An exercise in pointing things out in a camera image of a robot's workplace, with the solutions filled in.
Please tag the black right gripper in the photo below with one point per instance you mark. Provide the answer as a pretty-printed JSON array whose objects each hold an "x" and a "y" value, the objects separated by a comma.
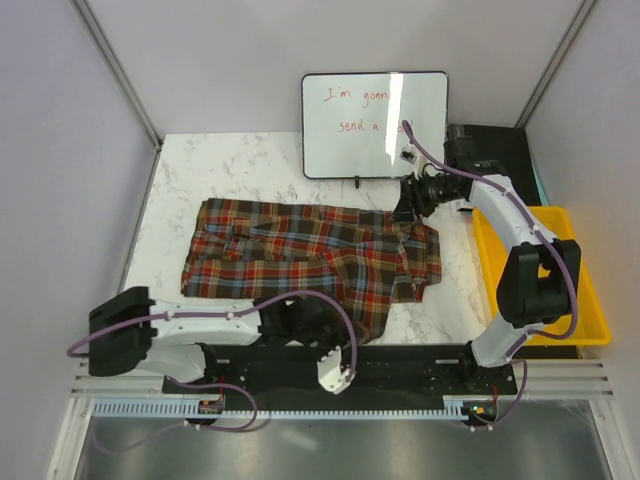
[{"x": 404, "y": 211}]

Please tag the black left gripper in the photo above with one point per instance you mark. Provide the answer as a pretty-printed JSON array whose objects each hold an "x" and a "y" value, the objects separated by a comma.
[{"x": 340, "y": 337}]

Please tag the plaid long sleeve shirt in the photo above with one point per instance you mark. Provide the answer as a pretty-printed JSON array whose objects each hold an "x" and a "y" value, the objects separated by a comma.
[{"x": 244, "y": 249}]

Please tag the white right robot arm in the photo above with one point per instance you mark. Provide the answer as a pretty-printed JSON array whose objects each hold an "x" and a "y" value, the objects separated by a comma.
[{"x": 537, "y": 293}]

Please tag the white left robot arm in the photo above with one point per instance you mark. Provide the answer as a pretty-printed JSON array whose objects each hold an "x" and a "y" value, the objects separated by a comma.
[{"x": 132, "y": 331}]

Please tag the small whiteboard with stand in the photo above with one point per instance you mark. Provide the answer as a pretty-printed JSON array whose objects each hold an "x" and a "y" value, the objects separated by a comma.
[{"x": 352, "y": 123}]

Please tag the black flat box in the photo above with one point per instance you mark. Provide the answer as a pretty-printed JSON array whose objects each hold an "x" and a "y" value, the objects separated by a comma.
[{"x": 494, "y": 149}]

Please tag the yellow plastic bin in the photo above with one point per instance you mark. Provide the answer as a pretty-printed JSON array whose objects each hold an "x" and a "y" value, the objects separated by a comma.
[{"x": 592, "y": 328}]

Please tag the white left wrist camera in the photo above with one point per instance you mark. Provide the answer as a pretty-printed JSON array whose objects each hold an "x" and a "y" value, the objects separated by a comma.
[{"x": 332, "y": 376}]

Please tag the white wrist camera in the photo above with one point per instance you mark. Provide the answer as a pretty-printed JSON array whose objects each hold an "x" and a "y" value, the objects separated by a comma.
[
  {"x": 413, "y": 156},
  {"x": 332, "y": 376}
]

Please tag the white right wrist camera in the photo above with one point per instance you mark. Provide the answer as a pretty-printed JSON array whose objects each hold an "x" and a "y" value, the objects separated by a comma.
[{"x": 413, "y": 156}]

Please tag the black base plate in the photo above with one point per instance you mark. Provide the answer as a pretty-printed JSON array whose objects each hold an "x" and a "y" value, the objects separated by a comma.
[{"x": 387, "y": 377}]

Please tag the white slotted cable duct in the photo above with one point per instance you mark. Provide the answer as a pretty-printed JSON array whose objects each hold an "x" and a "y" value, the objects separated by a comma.
[{"x": 181, "y": 408}]

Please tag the aluminium extrusion rail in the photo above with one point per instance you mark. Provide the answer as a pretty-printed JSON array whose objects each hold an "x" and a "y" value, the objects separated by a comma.
[{"x": 548, "y": 379}]

